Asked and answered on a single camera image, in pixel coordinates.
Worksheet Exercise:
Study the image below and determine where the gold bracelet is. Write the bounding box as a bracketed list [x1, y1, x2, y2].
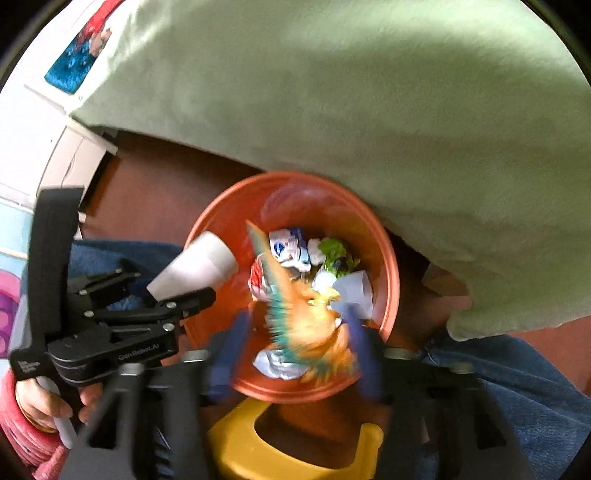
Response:
[21, 413, 58, 435]

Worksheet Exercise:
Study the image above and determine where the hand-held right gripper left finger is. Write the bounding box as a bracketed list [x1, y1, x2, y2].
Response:
[58, 308, 254, 480]

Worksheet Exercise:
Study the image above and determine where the light green bed blanket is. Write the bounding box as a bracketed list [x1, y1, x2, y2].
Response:
[69, 0, 591, 342]

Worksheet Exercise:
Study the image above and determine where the orange snack packet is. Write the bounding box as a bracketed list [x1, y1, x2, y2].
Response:
[245, 220, 361, 384]

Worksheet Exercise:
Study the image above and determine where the white bed headboard teal panel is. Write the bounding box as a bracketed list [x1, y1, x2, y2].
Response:
[18, 0, 125, 116]

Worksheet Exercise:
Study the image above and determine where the clear plastic cup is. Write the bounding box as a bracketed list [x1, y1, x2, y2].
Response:
[330, 270, 374, 320]

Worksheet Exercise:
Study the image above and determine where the white paper cup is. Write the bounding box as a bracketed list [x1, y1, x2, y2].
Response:
[147, 231, 238, 303]

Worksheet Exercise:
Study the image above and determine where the yellow plastic stool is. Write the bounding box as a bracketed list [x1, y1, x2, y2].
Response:
[208, 398, 384, 480]

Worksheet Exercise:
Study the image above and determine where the orange plastic bin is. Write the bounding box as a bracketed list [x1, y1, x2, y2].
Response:
[184, 172, 400, 404]

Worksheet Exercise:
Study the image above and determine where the white crumpled wrapper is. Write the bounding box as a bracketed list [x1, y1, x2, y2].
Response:
[253, 348, 305, 380]

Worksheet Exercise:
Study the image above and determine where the red pillow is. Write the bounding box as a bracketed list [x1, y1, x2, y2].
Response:
[76, 0, 125, 42]

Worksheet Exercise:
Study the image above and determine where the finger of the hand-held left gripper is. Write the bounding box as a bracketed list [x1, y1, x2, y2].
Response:
[85, 288, 217, 326]
[67, 270, 141, 301]

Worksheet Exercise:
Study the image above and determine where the person's left hand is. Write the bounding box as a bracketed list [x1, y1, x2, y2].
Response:
[14, 376, 105, 432]

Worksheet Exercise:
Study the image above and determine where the person's left forearm red sleeve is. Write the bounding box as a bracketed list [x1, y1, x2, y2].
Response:
[0, 369, 65, 480]

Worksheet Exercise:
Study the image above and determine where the red white wrapper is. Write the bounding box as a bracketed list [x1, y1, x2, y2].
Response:
[249, 256, 278, 303]

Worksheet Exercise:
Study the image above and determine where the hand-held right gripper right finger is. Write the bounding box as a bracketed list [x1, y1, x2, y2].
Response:
[344, 305, 536, 480]

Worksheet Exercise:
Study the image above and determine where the green crumpled wrapper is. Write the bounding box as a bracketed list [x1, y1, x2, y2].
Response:
[318, 237, 361, 278]

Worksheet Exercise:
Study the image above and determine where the pink patterned mat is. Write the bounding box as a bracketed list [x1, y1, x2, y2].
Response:
[0, 270, 29, 358]

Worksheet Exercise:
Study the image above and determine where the white nightstand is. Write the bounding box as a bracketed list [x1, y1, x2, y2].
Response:
[30, 117, 120, 227]

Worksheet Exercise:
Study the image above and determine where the blue white wrapper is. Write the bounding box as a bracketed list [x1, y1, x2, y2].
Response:
[268, 226, 311, 273]

